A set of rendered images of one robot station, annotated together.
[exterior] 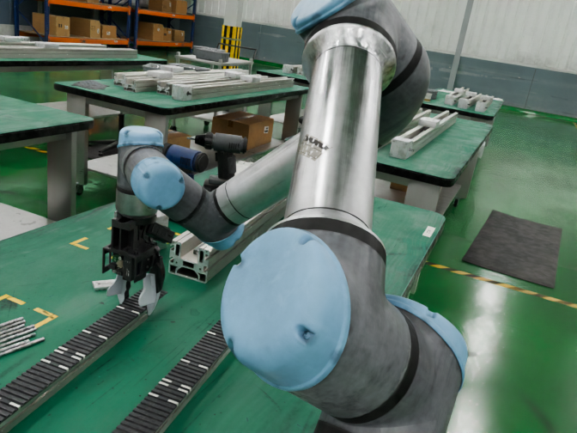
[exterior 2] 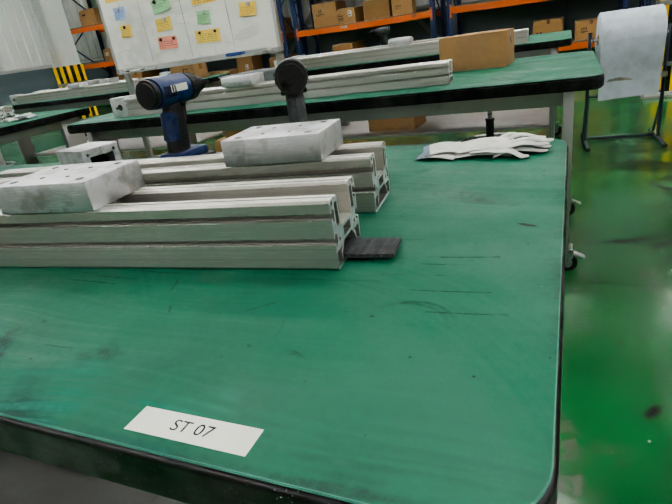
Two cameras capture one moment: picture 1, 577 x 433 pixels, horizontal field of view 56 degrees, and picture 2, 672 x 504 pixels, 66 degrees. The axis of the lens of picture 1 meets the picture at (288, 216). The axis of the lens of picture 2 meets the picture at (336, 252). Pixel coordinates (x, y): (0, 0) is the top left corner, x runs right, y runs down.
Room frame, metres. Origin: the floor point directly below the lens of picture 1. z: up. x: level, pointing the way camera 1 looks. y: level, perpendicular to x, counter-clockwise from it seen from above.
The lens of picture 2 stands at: (1.90, -0.77, 1.03)
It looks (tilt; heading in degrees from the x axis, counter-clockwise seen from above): 23 degrees down; 95
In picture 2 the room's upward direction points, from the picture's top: 9 degrees counter-clockwise
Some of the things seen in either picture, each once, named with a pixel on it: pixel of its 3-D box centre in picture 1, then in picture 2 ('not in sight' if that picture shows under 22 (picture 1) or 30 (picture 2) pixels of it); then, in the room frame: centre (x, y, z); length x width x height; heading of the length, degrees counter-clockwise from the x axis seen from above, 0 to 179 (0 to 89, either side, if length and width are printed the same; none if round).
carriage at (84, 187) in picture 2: not in sight; (75, 195); (1.48, -0.08, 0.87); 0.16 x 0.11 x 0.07; 164
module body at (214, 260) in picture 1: (252, 214); (162, 187); (1.53, 0.11, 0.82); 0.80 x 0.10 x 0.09; 164
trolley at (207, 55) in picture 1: (215, 90); not in sight; (6.40, 1.06, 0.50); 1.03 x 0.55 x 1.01; 164
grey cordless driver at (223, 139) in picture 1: (215, 165); (298, 115); (1.77, 0.27, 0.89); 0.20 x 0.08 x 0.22; 96
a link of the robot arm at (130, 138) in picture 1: (140, 160); not in sight; (0.92, 0.27, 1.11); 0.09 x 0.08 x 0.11; 30
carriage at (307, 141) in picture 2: not in sight; (285, 150); (1.77, 0.04, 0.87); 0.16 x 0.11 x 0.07; 164
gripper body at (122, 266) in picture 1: (133, 243); not in sight; (0.92, 0.28, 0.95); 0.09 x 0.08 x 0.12; 164
